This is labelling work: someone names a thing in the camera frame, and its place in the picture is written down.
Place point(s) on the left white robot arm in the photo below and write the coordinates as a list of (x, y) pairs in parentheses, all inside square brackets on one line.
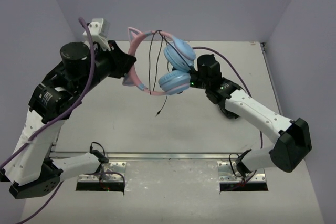
[(31, 171)]

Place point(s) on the black headphones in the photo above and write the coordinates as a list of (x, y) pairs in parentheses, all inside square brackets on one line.
[(228, 114)]

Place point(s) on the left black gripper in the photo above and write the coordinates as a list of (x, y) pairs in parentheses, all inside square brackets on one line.
[(115, 60)]

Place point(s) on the metal base plate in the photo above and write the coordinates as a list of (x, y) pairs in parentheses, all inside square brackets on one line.
[(228, 174), (113, 172)]

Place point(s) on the pink blue cat-ear headphones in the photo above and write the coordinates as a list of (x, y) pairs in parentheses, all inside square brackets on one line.
[(179, 54)]

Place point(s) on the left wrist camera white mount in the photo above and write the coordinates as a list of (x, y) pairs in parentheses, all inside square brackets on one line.
[(99, 28)]

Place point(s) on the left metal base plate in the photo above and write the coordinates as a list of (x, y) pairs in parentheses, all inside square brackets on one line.
[(113, 172)]

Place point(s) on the aluminium table rail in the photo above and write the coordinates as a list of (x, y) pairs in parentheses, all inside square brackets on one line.
[(163, 155)]

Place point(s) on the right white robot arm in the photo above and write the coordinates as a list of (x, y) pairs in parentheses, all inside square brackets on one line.
[(291, 138)]

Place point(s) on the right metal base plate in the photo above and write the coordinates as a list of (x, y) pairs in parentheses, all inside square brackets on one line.
[(228, 174)]

